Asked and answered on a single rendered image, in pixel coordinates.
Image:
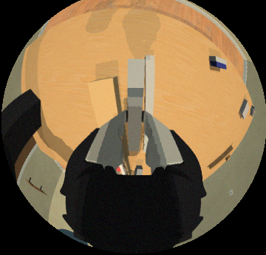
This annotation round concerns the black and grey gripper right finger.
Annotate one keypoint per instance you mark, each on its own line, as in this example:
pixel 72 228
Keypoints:
pixel 167 149

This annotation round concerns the long wooden batten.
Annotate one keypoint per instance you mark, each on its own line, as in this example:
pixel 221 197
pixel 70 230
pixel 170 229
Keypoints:
pixel 221 158

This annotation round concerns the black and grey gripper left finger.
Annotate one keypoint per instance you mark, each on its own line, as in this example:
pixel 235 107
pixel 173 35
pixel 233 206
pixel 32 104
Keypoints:
pixel 103 147

